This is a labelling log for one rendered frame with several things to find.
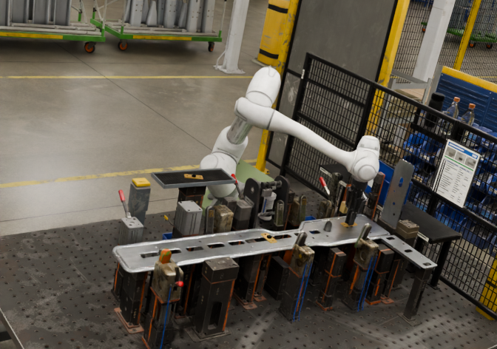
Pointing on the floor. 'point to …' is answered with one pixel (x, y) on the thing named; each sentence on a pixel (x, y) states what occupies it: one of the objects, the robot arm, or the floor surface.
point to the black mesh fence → (398, 160)
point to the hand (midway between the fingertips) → (350, 217)
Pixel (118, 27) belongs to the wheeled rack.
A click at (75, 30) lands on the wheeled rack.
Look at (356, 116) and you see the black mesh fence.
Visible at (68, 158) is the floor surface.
